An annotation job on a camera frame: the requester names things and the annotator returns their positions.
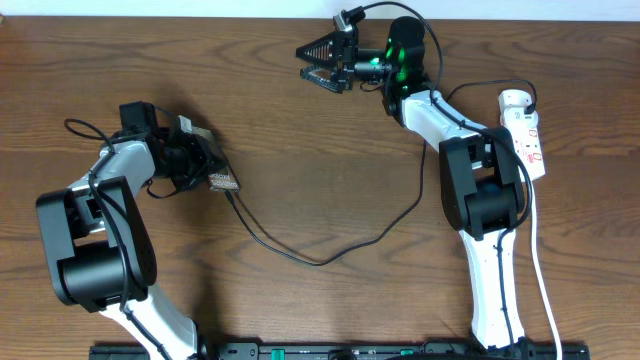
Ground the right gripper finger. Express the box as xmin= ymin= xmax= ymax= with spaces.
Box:
xmin=300 ymin=65 xmax=347 ymax=93
xmin=295 ymin=31 xmax=344 ymax=65

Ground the Galaxy smartphone bronze screen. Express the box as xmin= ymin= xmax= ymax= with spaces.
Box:
xmin=192 ymin=126 xmax=241 ymax=193

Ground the black charging cable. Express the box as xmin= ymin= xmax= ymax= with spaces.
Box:
xmin=223 ymin=78 xmax=539 ymax=267

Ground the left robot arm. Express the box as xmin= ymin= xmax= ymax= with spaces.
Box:
xmin=36 ymin=101 xmax=226 ymax=359

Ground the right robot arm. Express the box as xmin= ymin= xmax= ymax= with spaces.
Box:
xmin=295 ymin=11 xmax=526 ymax=355

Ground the white USB charger adapter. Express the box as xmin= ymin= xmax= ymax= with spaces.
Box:
xmin=498 ymin=89 xmax=536 ymax=115

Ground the white power strip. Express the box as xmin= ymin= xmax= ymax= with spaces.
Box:
xmin=501 ymin=107 xmax=546 ymax=181

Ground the right black camera cable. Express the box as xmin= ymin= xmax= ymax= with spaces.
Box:
xmin=349 ymin=0 xmax=534 ymax=351

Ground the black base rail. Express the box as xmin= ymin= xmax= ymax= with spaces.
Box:
xmin=89 ymin=340 xmax=591 ymax=360

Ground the white power strip cord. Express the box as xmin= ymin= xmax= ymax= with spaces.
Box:
xmin=528 ymin=182 xmax=564 ymax=360

